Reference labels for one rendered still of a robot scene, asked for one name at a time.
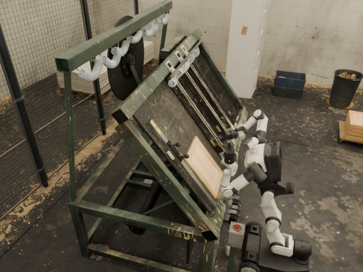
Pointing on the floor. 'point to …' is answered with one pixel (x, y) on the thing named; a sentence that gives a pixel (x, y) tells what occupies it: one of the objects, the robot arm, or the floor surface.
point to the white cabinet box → (246, 45)
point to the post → (232, 259)
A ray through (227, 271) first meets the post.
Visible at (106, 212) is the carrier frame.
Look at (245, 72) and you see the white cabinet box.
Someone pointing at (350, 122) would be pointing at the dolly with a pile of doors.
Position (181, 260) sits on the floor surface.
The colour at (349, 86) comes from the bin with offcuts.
